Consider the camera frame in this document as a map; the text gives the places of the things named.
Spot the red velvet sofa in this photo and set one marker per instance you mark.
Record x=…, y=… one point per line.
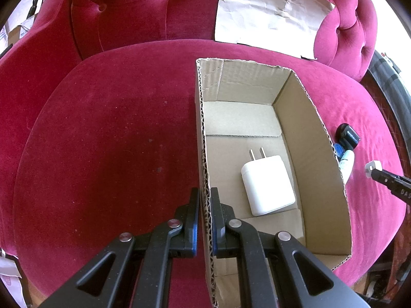
x=112, y=134

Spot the small white cube adapter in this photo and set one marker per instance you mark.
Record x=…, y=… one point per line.
x=373, y=166

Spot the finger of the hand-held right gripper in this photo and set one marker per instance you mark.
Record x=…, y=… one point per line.
x=396, y=186

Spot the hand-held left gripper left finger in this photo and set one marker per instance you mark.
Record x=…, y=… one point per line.
x=193, y=227

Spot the black jar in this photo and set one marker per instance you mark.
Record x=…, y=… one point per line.
x=348, y=136

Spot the pale blue bottle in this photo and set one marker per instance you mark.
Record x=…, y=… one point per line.
x=347, y=163

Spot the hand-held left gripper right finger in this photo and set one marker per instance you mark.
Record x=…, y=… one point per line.
x=215, y=227

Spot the crumpled paper sheet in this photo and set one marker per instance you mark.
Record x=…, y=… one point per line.
x=257, y=16

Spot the white printed bag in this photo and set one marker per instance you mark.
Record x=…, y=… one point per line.
x=9, y=272

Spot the blue round lid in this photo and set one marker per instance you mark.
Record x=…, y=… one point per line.
x=337, y=150

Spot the brown cardboard carton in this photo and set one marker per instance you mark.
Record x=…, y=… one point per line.
x=19, y=33

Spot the cardboard box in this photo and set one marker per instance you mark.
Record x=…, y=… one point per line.
x=231, y=118

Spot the large white charger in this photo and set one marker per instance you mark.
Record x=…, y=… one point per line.
x=268, y=186

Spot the black curved frame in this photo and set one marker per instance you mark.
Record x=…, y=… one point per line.
x=390, y=83

